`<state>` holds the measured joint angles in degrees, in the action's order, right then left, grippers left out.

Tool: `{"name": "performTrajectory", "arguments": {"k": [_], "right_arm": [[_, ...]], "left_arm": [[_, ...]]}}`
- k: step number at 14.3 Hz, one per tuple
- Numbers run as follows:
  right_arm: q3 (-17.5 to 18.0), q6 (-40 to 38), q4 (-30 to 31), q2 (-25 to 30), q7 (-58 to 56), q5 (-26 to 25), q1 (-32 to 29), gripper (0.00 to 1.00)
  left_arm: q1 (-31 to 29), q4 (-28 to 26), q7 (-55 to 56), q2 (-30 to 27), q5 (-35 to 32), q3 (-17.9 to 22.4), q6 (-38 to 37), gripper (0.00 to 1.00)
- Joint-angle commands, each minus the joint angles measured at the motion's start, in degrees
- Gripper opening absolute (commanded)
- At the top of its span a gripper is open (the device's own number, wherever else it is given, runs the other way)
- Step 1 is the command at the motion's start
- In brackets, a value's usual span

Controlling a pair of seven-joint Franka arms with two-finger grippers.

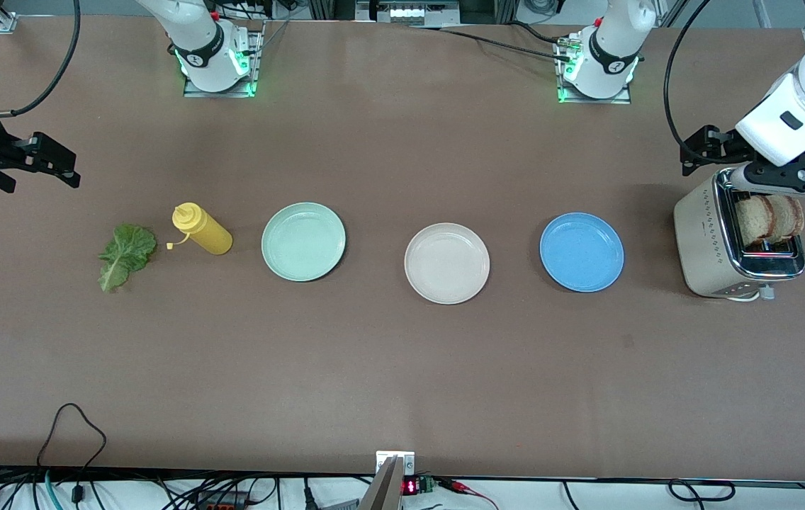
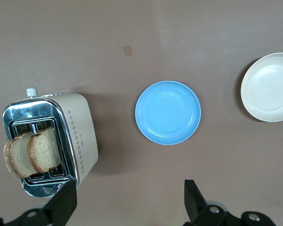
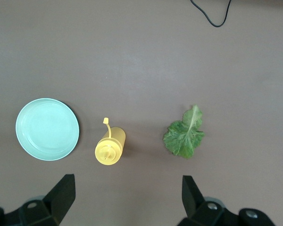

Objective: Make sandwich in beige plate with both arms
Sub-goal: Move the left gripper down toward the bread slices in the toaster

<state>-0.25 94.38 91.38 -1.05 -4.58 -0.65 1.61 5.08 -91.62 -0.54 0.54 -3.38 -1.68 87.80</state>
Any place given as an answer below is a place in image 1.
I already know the bread slice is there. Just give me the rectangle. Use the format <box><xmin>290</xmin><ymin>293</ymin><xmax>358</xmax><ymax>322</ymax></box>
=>
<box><xmin>738</xmin><ymin>195</ymin><xmax>777</xmax><ymax>249</ymax></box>
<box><xmin>771</xmin><ymin>195</ymin><xmax>805</xmax><ymax>245</ymax></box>

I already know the green lettuce leaf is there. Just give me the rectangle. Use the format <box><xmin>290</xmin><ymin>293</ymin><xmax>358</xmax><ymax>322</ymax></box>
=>
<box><xmin>98</xmin><ymin>224</ymin><xmax>158</xmax><ymax>293</ymax></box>

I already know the yellow squeeze bottle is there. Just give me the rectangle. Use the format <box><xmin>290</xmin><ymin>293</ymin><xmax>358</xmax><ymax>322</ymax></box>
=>
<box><xmin>167</xmin><ymin>203</ymin><xmax>234</xmax><ymax>256</ymax></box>

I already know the blue plate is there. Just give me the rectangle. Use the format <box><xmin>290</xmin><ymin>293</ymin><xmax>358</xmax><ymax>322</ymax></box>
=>
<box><xmin>539</xmin><ymin>212</ymin><xmax>625</xmax><ymax>293</ymax></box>

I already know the light green plate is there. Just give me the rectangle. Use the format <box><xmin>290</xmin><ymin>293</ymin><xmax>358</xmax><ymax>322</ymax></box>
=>
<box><xmin>261</xmin><ymin>203</ymin><xmax>347</xmax><ymax>283</ymax></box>

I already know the beige plate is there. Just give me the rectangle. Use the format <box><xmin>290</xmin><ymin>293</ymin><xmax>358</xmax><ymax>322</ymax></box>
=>
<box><xmin>404</xmin><ymin>222</ymin><xmax>491</xmax><ymax>305</ymax></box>

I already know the beige chrome toaster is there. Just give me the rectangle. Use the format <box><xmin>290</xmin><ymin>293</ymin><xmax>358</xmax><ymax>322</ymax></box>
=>
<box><xmin>673</xmin><ymin>168</ymin><xmax>805</xmax><ymax>302</ymax></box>

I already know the white lit power unit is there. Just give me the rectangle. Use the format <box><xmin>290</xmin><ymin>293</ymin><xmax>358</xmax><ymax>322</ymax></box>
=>
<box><xmin>355</xmin><ymin>0</ymin><xmax>461</xmax><ymax>26</ymax></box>

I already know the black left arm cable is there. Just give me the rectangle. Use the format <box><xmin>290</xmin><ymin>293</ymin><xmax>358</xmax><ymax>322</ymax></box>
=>
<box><xmin>663</xmin><ymin>0</ymin><xmax>722</xmax><ymax>167</ymax></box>

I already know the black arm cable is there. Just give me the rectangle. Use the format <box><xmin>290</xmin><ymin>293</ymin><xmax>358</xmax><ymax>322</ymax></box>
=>
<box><xmin>0</xmin><ymin>0</ymin><xmax>83</xmax><ymax>118</ymax></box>
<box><xmin>663</xmin><ymin>0</ymin><xmax>722</xmax><ymax>167</ymax></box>

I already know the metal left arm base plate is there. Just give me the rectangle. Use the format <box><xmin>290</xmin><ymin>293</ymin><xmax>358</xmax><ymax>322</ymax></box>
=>
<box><xmin>555</xmin><ymin>39</ymin><xmax>631</xmax><ymax>105</ymax></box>

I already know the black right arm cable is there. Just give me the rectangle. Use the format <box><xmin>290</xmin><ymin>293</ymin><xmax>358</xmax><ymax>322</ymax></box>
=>
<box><xmin>0</xmin><ymin>0</ymin><xmax>83</xmax><ymax>118</ymax></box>

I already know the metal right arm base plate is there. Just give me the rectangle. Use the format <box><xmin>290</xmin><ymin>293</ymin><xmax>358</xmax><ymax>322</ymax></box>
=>
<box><xmin>183</xmin><ymin>20</ymin><xmax>265</xmax><ymax>98</ymax></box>

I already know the black base power cable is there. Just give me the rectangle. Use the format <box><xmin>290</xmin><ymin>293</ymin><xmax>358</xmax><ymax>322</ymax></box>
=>
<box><xmin>410</xmin><ymin>23</ymin><xmax>577</xmax><ymax>64</ymax></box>

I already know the black looped table cable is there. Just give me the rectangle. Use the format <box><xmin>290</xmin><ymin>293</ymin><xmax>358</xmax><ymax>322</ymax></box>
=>
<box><xmin>35</xmin><ymin>403</ymin><xmax>108</xmax><ymax>505</ymax></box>

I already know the black coiled floor cable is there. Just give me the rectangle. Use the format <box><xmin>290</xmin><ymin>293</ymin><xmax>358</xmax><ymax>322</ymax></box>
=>
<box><xmin>668</xmin><ymin>480</ymin><xmax>736</xmax><ymax>503</ymax></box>

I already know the red clip wire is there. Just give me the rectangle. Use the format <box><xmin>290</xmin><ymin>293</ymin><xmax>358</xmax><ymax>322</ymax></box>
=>
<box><xmin>438</xmin><ymin>478</ymin><xmax>499</xmax><ymax>510</ymax></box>

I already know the silver camera mount bracket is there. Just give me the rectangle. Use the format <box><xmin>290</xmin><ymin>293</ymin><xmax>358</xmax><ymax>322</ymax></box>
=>
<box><xmin>376</xmin><ymin>450</ymin><xmax>416</xmax><ymax>477</ymax></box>

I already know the grey camera mount bar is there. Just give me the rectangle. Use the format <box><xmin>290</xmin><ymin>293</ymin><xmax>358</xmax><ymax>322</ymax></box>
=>
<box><xmin>359</xmin><ymin>456</ymin><xmax>404</xmax><ymax>510</ymax></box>

